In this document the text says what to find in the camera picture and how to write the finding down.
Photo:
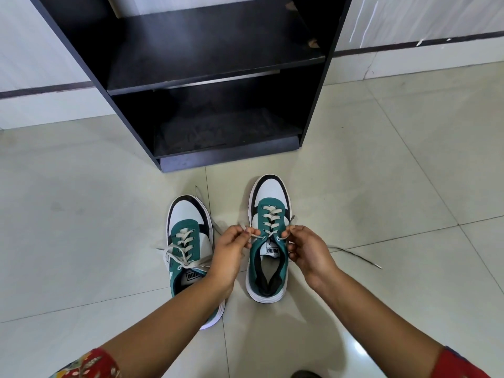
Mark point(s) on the green white sneaker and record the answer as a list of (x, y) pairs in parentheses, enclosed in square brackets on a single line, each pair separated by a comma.
[(271, 192), (185, 216)]

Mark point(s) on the grey shoelace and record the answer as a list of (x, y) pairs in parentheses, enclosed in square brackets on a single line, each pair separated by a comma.
[(184, 242), (270, 220)]

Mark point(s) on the person's left forearm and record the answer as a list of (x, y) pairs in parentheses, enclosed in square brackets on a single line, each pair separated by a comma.
[(169, 326)]

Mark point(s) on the black wooden shelf unit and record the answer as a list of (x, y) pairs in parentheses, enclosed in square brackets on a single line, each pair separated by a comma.
[(204, 43)]

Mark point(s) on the person's left hand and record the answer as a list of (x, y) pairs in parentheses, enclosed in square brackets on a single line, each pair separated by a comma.
[(226, 257)]

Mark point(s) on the person's right forearm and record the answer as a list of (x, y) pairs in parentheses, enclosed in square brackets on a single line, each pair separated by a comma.
[(374, 326)]

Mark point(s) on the red patterned left sleeve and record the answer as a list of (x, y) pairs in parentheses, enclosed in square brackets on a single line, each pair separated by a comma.
[(92, 366)]

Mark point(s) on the person's right hand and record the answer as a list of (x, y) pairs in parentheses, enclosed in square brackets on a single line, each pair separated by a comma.
[(311, 253)]

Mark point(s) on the red right sleeve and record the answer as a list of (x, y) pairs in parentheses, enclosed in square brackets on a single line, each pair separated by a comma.
[(460, 366)]

